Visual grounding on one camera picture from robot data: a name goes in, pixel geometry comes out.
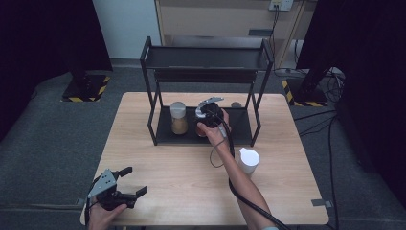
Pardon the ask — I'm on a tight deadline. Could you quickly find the thin black cable loop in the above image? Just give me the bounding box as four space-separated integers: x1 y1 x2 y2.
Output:
209 138 227 169

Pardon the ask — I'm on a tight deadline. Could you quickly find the grey powder spice jar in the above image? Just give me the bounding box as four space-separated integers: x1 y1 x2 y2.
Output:
238 147 260 176

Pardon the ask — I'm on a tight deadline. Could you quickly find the beige powder spice jar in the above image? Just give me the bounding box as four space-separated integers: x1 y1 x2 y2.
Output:
169 101 190 136

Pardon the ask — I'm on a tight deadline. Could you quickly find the person's right hand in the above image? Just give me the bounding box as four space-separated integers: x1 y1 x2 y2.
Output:
196 108 232 149

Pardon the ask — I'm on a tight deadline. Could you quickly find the black floor cable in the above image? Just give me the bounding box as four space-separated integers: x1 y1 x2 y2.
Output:
292 108 341 230

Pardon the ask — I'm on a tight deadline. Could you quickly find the black metal rack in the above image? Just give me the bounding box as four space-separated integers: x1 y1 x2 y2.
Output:
139 35 275 148

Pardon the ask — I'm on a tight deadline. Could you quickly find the white wall outlet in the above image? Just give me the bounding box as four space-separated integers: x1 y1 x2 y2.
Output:
268 0 295 12

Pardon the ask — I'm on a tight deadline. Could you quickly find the beige wooden cabinet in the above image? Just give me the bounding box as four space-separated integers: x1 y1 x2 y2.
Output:
154 0 308 70

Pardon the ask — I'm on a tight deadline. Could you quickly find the orange powder spice jar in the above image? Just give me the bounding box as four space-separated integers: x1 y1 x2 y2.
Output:
194 106 209 138

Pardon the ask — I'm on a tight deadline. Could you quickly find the black outlet cable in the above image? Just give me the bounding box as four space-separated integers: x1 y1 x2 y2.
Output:
269 5 280 70

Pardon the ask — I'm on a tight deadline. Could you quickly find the tangled floor cable bundle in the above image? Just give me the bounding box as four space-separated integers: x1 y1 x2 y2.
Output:
322 67 347 104

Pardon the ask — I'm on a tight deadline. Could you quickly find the thick black gripper cable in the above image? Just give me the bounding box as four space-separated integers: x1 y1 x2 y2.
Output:
204 108 290 230

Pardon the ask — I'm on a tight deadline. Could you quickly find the stand with hazard-striped base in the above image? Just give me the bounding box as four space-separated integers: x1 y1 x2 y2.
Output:
282 65 329 108
60 57 112 104

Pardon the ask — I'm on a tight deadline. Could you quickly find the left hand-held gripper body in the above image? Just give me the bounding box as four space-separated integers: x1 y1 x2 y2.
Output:
86 168 139 212

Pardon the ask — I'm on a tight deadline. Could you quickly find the person's left hand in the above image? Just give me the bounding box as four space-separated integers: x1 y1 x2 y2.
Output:
87 198 128 230

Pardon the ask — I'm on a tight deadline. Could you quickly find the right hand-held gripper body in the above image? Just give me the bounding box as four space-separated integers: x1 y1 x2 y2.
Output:
194 96 226 128

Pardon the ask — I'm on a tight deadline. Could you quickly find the grey tape piece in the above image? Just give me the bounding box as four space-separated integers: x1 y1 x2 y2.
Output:
310 198 334 209

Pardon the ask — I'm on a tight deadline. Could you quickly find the dark curtain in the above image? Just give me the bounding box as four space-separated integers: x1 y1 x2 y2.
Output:
295 0 406 199
0 0 113 142

